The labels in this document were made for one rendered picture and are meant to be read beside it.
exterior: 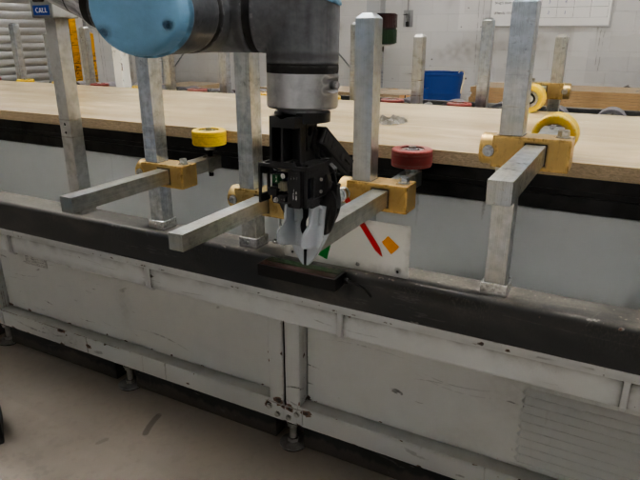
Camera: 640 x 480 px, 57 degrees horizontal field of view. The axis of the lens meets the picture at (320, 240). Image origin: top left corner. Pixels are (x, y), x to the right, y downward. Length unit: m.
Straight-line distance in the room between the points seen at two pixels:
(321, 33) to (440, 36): 7.87
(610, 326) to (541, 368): 0.16
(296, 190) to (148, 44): 0.24
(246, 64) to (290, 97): 0.43
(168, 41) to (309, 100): 0.18
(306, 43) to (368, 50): 0.32
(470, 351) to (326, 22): 0.66
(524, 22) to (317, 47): 0.35
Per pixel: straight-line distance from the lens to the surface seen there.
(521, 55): 0.95
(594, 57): 8.12
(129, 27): 0.63
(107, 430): 1.95
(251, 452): 1.77
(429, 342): 1.15
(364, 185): 1.05
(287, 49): 0.72
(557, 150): 0.95
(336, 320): 1.21
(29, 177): 2.06
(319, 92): 0.72
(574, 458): 1.47
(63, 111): 1.51
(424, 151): 1.14
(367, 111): 1.03
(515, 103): 0.96
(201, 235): 1.00
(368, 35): 1.02
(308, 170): 0.71
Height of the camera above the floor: 1.12
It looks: 20 degrees down
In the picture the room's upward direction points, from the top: straight up
